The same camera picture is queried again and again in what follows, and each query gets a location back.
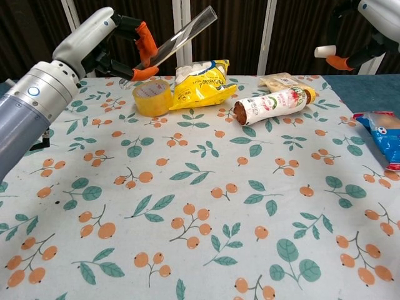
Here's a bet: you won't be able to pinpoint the yellow packing tape roll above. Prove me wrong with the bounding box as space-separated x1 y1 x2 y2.
132 79 174 118

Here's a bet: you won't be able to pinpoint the teal fabric table cover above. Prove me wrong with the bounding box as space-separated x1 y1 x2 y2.
0 74 400 119

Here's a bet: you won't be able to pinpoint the floral printed tablecloth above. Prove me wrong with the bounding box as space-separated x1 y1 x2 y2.
0 74 400 300

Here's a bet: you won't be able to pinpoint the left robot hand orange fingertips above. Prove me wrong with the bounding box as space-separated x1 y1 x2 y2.
52 6 159 82

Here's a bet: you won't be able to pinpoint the clear bag of beige nuts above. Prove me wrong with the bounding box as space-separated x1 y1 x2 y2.
259 72 309 93

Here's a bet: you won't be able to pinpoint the white partition frame post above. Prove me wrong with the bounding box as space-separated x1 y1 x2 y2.
171 0 193 68
357 46 394 75
256 0 278 76
61 0 96 78

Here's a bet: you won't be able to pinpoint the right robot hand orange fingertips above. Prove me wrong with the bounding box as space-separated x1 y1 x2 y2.
324 0 400 71

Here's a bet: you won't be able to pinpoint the black arm connector cable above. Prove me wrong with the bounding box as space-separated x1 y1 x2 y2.
29 126 51 151

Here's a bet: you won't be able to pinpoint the white-labelled sauce bottle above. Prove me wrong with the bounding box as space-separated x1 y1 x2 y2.
232 86 316 127

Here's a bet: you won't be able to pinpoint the blue snack packet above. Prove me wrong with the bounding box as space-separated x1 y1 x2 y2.
352 111 400 172

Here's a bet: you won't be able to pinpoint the clear glass test tube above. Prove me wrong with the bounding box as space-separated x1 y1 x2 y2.
132 6 217 74

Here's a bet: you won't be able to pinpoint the yellow snack bag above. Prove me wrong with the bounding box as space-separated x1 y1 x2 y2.
168 59 240 111

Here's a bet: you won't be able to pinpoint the small white stopper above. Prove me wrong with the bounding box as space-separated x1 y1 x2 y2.
314 45 337 59

